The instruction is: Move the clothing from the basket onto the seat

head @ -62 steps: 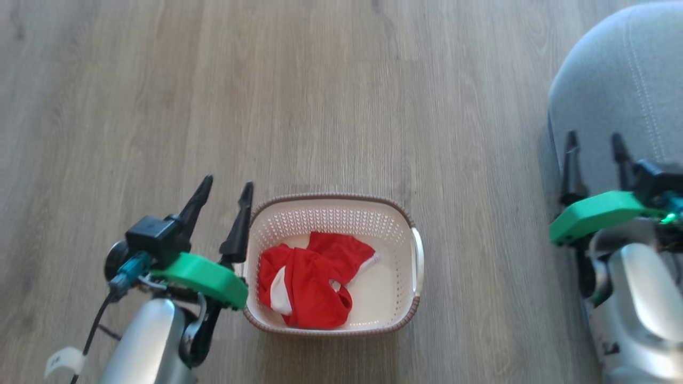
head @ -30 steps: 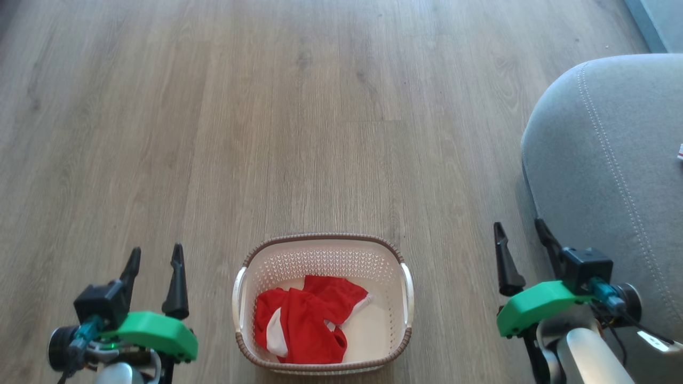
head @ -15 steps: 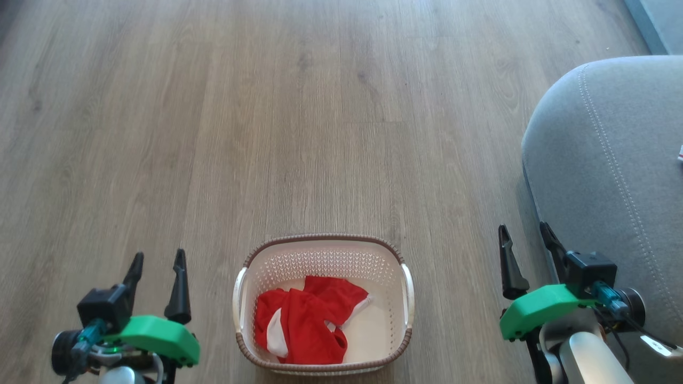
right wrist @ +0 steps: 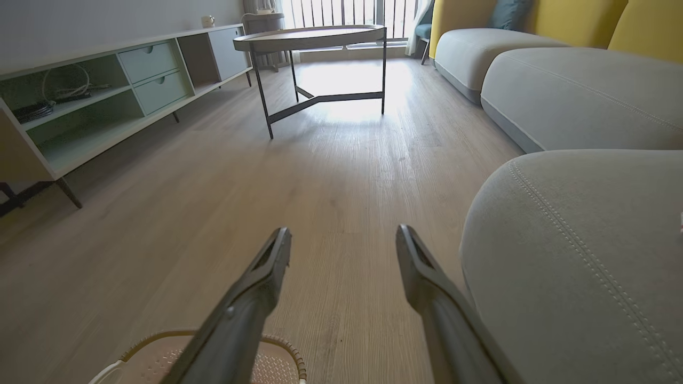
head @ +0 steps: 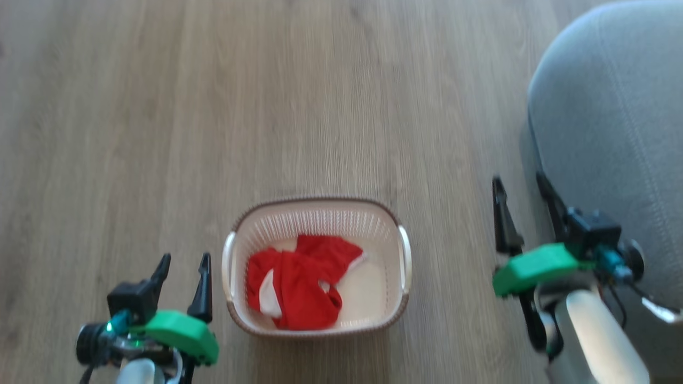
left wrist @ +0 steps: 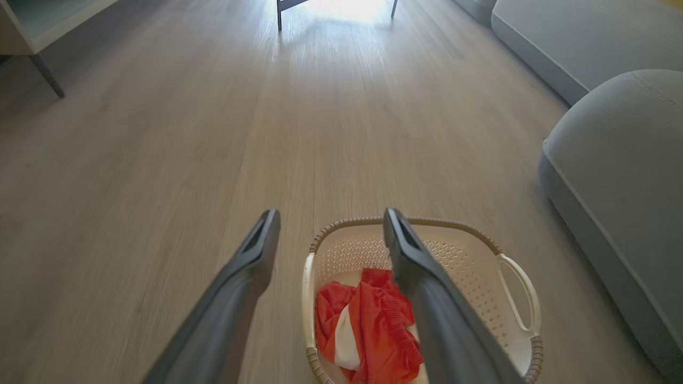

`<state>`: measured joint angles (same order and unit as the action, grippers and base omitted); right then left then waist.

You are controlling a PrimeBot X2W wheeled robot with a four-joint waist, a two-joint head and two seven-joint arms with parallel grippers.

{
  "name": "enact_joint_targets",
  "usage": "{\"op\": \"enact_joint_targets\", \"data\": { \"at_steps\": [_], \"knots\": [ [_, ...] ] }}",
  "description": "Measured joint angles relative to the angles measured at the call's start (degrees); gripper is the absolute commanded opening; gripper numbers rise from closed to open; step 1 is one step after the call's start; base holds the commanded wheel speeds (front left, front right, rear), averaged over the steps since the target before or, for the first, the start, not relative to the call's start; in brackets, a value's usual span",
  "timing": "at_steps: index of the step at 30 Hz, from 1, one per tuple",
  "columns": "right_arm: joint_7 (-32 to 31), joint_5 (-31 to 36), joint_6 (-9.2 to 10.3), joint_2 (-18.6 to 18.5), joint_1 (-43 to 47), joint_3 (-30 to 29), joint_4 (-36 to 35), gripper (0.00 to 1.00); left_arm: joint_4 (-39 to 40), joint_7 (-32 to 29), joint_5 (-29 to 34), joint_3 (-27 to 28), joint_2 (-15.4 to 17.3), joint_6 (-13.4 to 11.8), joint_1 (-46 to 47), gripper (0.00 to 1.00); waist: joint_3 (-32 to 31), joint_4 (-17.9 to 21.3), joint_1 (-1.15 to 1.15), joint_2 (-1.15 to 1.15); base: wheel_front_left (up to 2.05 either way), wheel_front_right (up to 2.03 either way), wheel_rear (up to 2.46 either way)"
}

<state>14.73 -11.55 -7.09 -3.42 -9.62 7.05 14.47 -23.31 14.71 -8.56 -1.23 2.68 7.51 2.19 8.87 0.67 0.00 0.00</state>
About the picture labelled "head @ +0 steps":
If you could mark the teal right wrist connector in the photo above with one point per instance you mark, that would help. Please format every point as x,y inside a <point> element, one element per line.
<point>611,264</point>

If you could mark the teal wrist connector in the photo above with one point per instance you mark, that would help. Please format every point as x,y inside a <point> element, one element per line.
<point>611,264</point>
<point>120,322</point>

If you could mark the grey fabric sofa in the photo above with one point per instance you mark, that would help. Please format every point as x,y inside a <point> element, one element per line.
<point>613,106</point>

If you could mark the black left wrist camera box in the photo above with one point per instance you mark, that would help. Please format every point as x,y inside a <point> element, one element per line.
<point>133,301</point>

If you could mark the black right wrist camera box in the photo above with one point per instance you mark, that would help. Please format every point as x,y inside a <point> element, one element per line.
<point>592,232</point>

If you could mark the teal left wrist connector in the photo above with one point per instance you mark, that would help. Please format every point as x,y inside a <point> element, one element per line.
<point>120,322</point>

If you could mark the black round left wrist knob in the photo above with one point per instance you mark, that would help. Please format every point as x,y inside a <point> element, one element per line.
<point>89,344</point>

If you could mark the cream perforated plastic laundry basket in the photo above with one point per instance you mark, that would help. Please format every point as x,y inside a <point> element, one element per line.
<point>320,218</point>

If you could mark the black round right wrist knob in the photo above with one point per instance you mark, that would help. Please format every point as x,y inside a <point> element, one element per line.
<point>635,258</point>

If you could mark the red and white cloth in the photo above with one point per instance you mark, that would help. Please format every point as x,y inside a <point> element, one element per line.
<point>299,288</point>

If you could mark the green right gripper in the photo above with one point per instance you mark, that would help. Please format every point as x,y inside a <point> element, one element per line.
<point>533,266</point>

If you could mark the black round wrist knob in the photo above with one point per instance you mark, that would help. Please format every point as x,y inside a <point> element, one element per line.
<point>89,344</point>
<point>635,258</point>

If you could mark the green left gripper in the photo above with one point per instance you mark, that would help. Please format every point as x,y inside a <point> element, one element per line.
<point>184,333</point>

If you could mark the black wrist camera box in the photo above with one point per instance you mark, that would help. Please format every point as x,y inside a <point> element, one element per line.
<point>133,301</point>
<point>592,232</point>

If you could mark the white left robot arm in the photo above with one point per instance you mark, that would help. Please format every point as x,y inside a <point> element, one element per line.
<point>139,373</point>

